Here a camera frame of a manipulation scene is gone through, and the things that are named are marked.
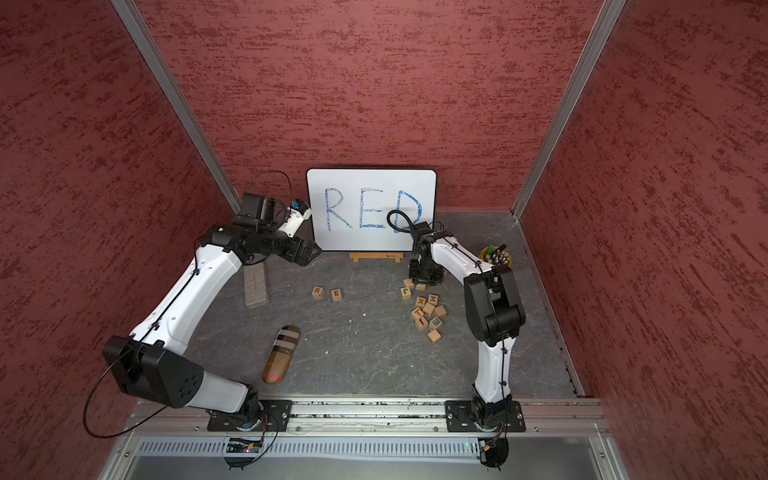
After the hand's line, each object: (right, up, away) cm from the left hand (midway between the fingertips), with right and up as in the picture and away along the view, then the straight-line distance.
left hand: (302, 249), depth 79 cm
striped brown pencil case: (-7, -28, +3) cm, 29 cm away
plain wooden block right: (+40, -20, +12) cm, 46 cm away
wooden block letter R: (0, -15, +15) cm, 21 cm away
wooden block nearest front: (+37, -26, +8) cm, 46 cm away
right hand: (+33, -12, +15) cm, 39 cm away
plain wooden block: (+36, -20, +13) cm, 43 cm away
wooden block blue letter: (+38, -23, +9) cm, 45 cm away
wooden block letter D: (+30, -12, +16) cm, 36 cm away
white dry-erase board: (+17, +12, +16) cm, 26 cm away
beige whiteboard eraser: (-20, -14, +15) cm, 29 cm away
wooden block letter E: (+6, -15, +15) cm, 23 cm away
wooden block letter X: (+33, -17, +13) cm, 40 cm away
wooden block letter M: (+38, -17, +14) cm, 43 cm away
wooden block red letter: (+32, -20, +11) cm, 40 cm away
